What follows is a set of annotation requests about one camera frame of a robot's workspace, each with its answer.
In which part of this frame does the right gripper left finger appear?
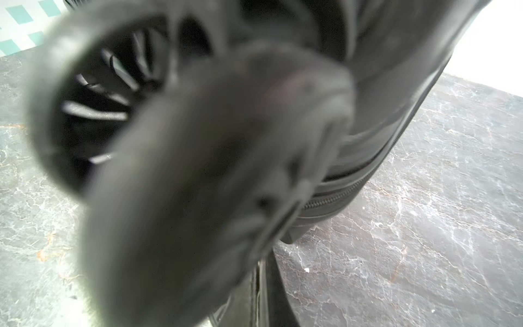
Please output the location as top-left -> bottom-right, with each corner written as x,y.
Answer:
208,265 -> 259,327

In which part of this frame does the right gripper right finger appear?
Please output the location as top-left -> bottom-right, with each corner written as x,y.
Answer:
260,251 -> 300,327

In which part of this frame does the black hard-shell suitcase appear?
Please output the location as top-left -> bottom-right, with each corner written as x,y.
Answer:
27,1 -> 487,326

